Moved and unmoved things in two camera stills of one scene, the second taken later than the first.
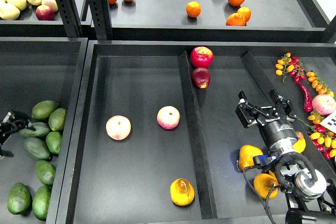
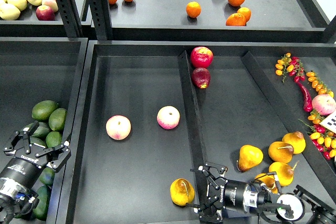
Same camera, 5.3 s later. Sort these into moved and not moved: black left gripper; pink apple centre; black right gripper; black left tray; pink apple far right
Moved: black right gripper; black left gripper
Not moved: black left tray; pink apple centre; pink apple far right
